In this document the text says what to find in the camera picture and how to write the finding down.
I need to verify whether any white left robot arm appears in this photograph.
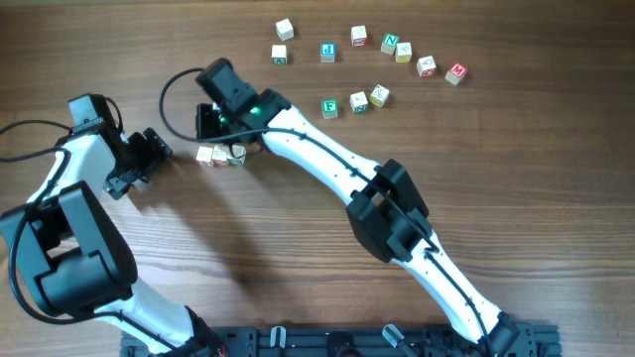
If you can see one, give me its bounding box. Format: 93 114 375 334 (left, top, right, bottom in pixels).
1 93 228 356

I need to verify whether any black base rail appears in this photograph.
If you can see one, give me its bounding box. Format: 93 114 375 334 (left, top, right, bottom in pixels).
119 322 564 357

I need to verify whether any yellow side block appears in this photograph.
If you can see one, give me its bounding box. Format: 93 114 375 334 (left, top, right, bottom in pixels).
395 42 413 63

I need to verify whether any red block with drawing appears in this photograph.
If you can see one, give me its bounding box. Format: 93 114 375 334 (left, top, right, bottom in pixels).
211 145 230 167

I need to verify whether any green Z block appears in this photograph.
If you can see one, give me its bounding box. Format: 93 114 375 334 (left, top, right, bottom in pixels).
227 144 247 166

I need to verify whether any green N block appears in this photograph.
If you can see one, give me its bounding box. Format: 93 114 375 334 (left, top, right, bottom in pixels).
380 33 399 56

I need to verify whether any green F block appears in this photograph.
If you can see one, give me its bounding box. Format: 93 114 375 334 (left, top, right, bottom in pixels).
321 99 338 119

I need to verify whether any green side white block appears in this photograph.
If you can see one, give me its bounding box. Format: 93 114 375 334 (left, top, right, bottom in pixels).
349 91 369 113

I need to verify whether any red M block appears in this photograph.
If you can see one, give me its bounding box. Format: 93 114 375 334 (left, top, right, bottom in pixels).
444 62 467 85

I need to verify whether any red Q block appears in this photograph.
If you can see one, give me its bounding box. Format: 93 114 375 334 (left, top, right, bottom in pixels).
416 56 438 77

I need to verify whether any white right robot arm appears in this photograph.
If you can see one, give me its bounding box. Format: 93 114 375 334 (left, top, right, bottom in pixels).
195 59 519 356

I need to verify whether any yellow V block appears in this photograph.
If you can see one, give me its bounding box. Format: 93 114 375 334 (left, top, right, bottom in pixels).
369 84 390 107

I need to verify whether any blue P block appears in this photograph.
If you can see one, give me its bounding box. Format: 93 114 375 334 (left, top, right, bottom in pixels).
320 43 336 63

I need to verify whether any red G block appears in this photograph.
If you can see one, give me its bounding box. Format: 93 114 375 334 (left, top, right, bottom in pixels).
195 146 214 167

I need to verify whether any plain white block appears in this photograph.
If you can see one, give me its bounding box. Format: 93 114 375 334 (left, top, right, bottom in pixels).
275 19 295 42

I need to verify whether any red X block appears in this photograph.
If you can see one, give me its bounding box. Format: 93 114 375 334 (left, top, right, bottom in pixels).
350 25 368 47

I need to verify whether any green V block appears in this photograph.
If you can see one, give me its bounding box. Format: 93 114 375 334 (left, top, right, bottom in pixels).
271 45 288 65

